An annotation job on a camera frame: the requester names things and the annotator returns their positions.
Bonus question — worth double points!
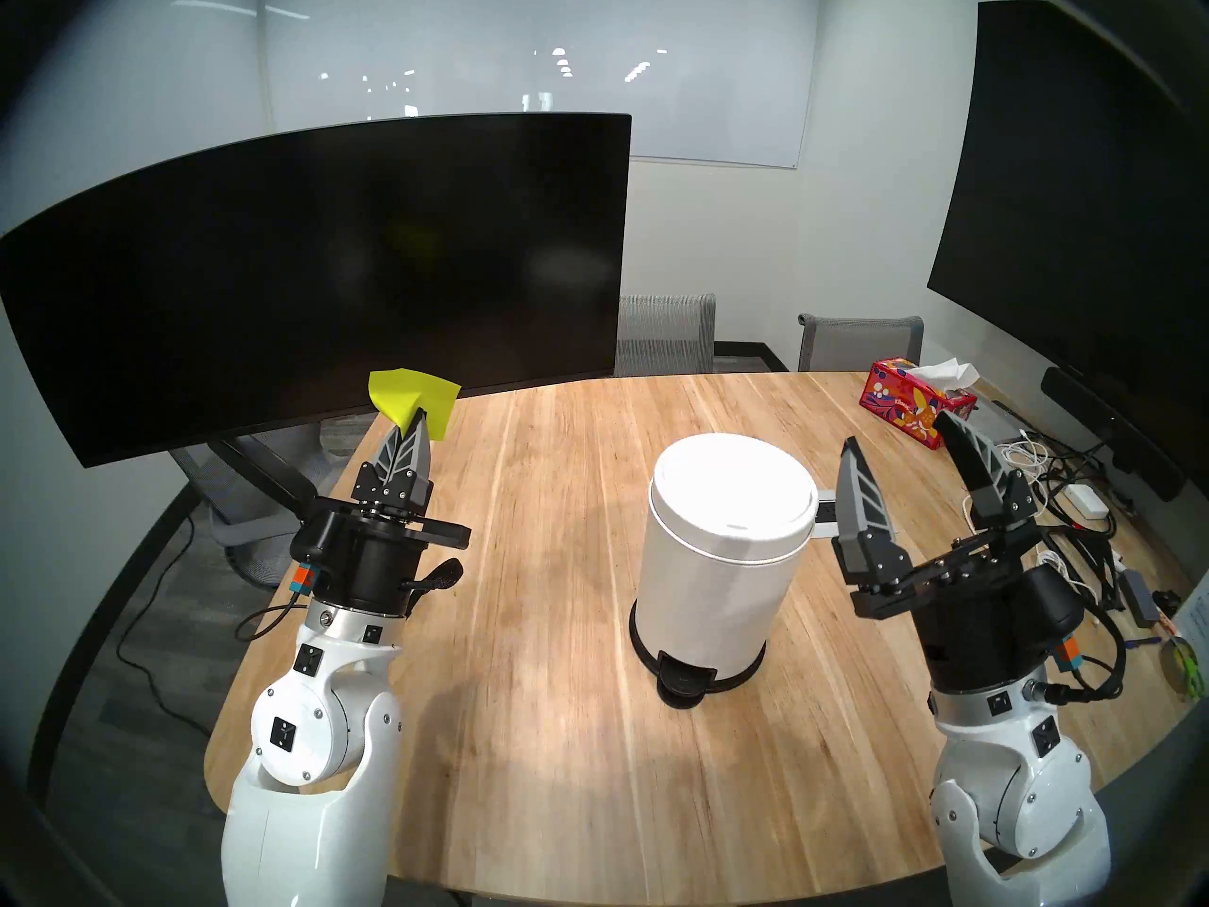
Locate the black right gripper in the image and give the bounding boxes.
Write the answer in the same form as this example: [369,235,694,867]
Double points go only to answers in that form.
[831,409,1049,695]

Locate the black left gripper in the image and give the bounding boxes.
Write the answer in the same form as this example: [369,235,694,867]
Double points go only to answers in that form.
[288,406,471,621]

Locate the yellow sticky note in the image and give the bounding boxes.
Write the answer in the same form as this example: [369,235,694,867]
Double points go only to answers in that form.
[368,368,462,437]

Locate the white pedal trash can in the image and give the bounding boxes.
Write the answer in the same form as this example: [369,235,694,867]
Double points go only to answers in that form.
[629,433,820,709]

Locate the curved black desk monitor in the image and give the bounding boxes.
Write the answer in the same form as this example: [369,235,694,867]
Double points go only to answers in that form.
[0,112,632,469]

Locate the colourful red tissue box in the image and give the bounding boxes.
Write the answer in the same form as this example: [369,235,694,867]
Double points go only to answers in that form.
[860,357,979,451]

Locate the silver table outlet panel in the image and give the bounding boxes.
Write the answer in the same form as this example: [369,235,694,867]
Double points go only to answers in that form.
[814,488,898,539]

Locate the silver laptop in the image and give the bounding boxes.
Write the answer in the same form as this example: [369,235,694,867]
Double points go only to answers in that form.
[963,392,1026,446]

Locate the grey mesh office chair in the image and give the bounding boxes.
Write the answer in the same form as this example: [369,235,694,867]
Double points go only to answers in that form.
[798,313,925,374]

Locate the grey adapter dongle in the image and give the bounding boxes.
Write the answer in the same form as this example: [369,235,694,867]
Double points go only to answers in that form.
[1119,568,1161,627]

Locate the white paper sheet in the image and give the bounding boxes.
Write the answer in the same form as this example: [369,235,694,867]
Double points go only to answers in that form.
[1174,574,1209,675]

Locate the green scissors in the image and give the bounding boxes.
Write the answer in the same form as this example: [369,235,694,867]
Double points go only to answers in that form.
[1162,636,1207,700]

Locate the grey ribbed office chair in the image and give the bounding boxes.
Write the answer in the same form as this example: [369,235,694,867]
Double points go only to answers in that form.
[616,294,717,378]

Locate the glass whiteboard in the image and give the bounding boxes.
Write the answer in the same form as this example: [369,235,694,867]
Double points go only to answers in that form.
[260,0,821,170]

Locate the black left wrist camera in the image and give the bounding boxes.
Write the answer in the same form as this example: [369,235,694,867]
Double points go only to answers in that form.
[286,513,343,596]

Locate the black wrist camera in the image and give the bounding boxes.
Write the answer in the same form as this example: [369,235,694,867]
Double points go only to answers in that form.
[286,513,343,596]
[1028,563,1087,672]

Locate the white charging cable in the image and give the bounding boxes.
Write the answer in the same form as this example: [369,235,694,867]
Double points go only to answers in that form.
[963,437,1106,604]

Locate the black power cable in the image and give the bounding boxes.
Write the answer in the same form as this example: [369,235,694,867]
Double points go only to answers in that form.
[1025,428,1139,575]

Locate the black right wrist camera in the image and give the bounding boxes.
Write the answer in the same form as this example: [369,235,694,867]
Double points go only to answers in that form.
[1028,563,1087,672]

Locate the black left camera cable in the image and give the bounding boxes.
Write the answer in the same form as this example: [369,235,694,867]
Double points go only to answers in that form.
[234,601,313,643]

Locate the black camera cable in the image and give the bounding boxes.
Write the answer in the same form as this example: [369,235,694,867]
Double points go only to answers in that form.
[1039,593,1130,703]
[234,601,313,643]

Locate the black right camera cable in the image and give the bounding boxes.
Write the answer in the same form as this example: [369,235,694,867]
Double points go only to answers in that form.
[1039,593,1130,703]

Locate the black floor cable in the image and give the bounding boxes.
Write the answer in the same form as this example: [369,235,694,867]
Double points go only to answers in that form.
[116,513,215,738]

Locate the black wall-mounted screen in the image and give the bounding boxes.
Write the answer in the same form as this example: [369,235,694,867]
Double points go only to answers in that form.
[928,0,1209,486]

